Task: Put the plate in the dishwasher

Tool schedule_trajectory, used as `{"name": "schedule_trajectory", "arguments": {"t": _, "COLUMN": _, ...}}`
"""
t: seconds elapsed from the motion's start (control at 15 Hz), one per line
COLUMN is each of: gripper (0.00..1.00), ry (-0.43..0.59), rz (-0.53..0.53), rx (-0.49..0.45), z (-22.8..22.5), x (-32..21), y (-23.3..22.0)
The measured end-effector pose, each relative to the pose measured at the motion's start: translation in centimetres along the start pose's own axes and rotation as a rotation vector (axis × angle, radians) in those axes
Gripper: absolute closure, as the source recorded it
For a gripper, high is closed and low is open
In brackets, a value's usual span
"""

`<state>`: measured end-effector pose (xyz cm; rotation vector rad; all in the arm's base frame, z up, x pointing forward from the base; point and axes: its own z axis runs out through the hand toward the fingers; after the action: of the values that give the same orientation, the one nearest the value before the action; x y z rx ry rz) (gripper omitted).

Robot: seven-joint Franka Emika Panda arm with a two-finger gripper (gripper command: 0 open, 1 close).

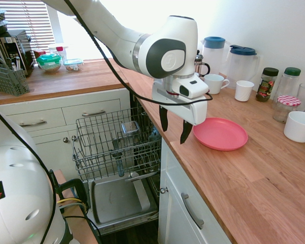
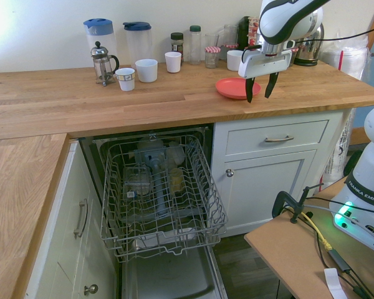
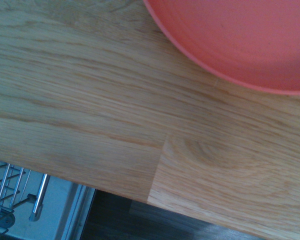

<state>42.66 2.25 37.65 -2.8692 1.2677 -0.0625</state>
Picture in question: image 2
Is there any yellow plastic item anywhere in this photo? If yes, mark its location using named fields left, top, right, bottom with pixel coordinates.
left=169, top=167, right=185, bottom=191

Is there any glass French press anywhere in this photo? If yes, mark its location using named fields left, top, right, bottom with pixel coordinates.
left=90, top=40, right=120, bottom=87

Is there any grey plastic spray tube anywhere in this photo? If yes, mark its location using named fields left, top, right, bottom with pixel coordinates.
left=133, top=147, right=173, bottom=219

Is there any white plastic bowl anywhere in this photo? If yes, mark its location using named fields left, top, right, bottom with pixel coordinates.
left=136, top=136, right=166, bottom=154

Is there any clear glass container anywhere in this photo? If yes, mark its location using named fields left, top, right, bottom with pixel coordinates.
left=122, top=166, right=153, bottom=197

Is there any curved metal drawer handle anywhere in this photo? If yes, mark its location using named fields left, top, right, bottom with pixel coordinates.
left=264, top=135, right=295, bottom=144

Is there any black cable adapter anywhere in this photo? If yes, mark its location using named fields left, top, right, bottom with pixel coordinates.
left=328, top=248, right=353, bottom=273

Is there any coffee jar with dark lid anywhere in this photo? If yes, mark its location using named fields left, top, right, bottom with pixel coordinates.
left=170, top=32, right=185, bottom=62

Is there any tall empty glass jar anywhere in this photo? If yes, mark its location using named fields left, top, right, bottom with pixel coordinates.
left=223, top=24, right=239, bottom=46

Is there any pitcher with dark blue lid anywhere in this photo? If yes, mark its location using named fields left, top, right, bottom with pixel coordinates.
left=122, top=21, right=153, bottom=68

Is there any black cylindrical flask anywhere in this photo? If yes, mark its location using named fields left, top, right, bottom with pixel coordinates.
left=237, top=16, right=252, bottom=51

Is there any clear glass tumbler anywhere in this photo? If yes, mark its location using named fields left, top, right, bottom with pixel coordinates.
left=204, top=32, right=220, bottom=48

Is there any coral red plate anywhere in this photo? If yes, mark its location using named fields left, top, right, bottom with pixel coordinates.
left=214, top=77, right=262, bottom=101

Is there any white tape strip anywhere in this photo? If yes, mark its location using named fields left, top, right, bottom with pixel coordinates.
left=323, top=267, right=347, bottom=299

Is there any translucent white plastic cup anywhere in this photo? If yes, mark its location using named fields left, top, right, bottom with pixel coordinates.
left=166, top=141, right=185, bottom=166

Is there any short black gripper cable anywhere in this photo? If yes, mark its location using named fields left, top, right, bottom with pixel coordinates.
left=241, top=44, right=264, bottom=64

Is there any stainless steel kettle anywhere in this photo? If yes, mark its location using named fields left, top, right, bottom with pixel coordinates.
left=292, top=22, right=325, bottom=67

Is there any white corner cabinet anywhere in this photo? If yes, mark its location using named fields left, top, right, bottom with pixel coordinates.
left=24, top=139, right=121, bottom=299

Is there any wide white cup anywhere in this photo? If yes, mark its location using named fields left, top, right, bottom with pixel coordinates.
left=226, top=49, right=246, bottom=72
left=134, top=59, right=159, bottom=83

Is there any red printed carton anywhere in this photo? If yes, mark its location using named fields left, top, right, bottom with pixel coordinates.
left=247, top=16, right=262, bottom=48

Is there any yellow cable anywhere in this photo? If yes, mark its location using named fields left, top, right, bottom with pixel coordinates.
left=300, top=211, right=335, bottom=250

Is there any black C-clamp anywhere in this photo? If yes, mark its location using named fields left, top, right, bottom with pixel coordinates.
left=272, top=183, right=325, bottom=224

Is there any white drawer front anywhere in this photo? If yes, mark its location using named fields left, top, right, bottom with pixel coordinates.
left=225, top=119, right=330, bottom=157

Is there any clear bottle with green lid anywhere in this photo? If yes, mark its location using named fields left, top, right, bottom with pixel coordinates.
left=188, top=25, right=203, bottom=66

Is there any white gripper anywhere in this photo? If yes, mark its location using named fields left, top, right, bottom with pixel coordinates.
left=237, top=49, right=293, bottom=104

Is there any dishwasher door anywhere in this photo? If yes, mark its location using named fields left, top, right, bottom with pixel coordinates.
left=120, top=229, right=229, bottom=299

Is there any white cabinet door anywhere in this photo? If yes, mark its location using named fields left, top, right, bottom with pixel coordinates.
left=221, top=149, right=319, bottom=233

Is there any long black arm cable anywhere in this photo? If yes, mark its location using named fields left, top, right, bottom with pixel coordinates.
left=321, top=24, right=374, bottom=42

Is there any built-in dishwasher body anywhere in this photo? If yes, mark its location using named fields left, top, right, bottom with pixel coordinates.
left=77, top=123, right=215, bottom=272

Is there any tall white cup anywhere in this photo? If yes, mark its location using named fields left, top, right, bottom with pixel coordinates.
left=164, top=51, right=183, bottom=74

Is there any patterned paper cup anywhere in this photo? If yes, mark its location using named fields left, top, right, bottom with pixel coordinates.
left=115, top=67, right=136, bottom=92

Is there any grey wire dishwasher rack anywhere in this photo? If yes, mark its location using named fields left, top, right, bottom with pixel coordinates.
left=98, top=130, right=229, bottom=263

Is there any pitcher with light blue lid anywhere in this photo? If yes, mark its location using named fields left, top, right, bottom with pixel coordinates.
left=82, top=18, right=117, bottom=69

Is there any metal bar cabinet handle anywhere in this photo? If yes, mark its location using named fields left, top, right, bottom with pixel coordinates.
left=72, top=198, right=89, bottom=239

